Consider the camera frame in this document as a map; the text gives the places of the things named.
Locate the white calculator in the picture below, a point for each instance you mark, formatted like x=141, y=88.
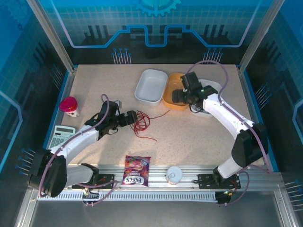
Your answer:
x=61, y=134

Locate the aluminium side rail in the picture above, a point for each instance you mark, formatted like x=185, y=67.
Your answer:
x=245, y=81
x=69, y=79

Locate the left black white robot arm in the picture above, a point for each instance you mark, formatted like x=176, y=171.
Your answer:
x=71, y=144

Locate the purple candy bag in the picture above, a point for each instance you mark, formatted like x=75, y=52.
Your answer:
x=136, y=170

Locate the aluminium frame post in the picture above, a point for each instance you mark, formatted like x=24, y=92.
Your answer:
x=259, y=34
x=52, y=34

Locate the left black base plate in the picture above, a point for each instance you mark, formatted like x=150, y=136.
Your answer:
x=106, y=180

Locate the orange plastic tray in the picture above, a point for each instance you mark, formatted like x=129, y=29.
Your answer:
x=167, y=97

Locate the aluminium mounting rail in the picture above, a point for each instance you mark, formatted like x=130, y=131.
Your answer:
x=158, y=175

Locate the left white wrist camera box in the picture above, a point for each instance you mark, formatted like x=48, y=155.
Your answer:
x=118, y=103

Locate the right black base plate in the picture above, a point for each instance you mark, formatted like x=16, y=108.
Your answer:
x=206, y=180

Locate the white tin can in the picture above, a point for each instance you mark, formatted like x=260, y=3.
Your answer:
x=175, y=176

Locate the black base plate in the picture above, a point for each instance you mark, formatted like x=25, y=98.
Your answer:
x=106, y=180
x=206, y=180

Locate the white plastic tray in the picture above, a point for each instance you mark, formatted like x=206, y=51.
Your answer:
x=210, y=84
x=151, y=85

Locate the pink lidded white cup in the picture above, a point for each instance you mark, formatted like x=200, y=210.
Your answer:
x=68, y=105

